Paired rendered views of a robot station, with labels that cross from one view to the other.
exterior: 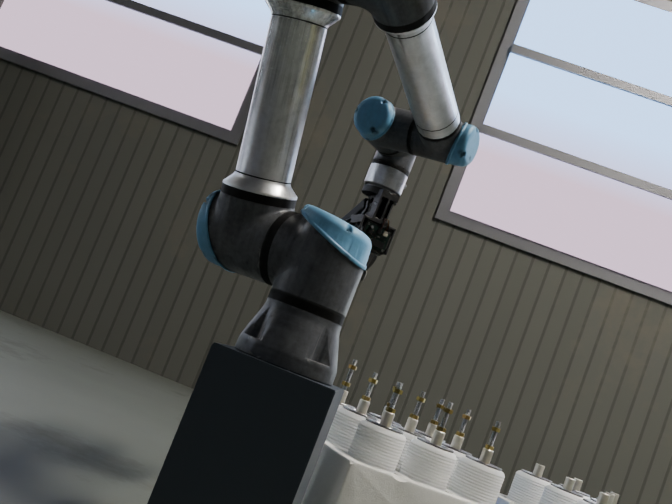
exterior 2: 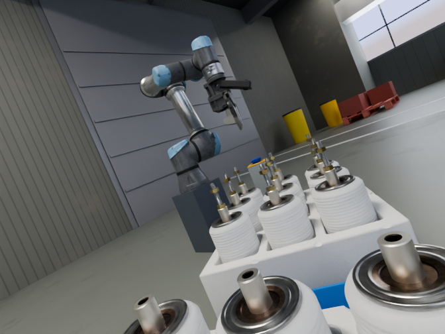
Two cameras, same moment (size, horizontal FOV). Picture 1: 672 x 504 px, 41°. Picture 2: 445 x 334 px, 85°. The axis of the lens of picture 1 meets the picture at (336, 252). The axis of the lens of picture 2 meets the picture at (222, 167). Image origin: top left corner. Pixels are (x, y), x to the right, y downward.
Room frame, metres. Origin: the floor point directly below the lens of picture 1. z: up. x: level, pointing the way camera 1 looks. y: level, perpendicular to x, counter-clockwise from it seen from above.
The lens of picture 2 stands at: (2.15, -0.83, 0.39)
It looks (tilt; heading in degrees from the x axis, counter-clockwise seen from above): 2 degrees down; 128
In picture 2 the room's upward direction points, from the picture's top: 23 degrees counter-clockwise
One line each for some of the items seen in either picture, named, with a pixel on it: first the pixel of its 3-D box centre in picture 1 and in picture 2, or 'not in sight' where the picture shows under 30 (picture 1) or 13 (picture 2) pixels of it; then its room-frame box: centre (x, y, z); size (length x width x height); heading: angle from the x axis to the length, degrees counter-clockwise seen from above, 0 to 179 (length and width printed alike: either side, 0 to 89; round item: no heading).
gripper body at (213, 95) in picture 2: (371, 221); (220, 94); (1.66, -0.04, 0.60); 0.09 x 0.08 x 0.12; 21
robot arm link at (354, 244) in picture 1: (321, 258); (183, 155); (1.29, 0.02, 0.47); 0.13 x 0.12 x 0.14; 62
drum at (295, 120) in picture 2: not in sight; (297, 126); (0.28, 4.68, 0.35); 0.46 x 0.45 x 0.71; 83
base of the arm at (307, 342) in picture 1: (295, 334); (191, 177); (1.29, 0.01, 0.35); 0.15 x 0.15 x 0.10
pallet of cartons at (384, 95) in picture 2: not in sight; (369, 102); (1.66, 5.18, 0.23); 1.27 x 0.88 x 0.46; 86
